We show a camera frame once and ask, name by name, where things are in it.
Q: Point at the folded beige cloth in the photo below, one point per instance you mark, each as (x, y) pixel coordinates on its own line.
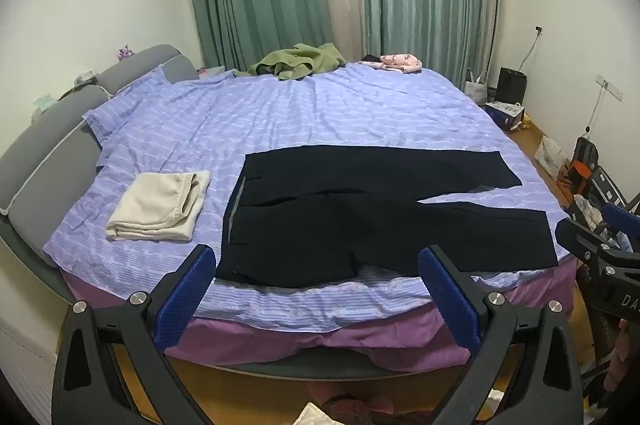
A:
(155, 207)

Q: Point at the grey padded headboard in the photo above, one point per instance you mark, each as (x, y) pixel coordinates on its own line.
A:
(55, 155)

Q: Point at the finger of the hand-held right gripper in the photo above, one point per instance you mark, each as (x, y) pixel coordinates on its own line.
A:
(624, 227)
(582, 242)

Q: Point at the purple toy figure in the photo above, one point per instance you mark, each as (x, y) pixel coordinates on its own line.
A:
(126, 51)

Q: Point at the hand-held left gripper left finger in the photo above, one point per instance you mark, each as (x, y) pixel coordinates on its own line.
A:
(182, 300)

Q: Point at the black pants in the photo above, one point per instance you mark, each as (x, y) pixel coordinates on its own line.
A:
(350, 215)

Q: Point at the white plastic bag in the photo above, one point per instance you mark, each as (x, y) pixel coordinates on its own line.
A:
(550, 157)

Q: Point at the pink patterned garment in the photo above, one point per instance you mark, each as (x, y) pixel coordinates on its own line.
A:
(397, 62)

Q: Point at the blue striped bedsheet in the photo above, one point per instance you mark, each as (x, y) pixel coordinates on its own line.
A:
(320, 110)

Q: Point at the black and orange backpack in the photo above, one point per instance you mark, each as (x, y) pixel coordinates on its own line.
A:
(582, 165)

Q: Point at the black floor appliance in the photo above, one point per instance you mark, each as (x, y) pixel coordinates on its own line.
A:
(512, 86)

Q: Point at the olive green garment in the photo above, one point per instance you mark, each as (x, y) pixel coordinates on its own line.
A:
(300, 60)

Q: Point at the white paper bag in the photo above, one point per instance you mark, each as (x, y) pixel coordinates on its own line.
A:
(476, 91)

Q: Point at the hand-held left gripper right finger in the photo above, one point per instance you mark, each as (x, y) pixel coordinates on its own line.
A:
(450, 300)

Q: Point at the purple bed skirt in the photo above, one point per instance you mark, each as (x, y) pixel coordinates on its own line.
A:
(350, 345)

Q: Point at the blue striped pillow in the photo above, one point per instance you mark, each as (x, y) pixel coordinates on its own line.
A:
(135, 105)

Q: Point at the white and blue box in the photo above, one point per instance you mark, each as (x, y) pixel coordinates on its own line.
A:
(505, 114)

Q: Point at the white wall socket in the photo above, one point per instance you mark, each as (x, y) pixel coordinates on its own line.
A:
(610, 86)

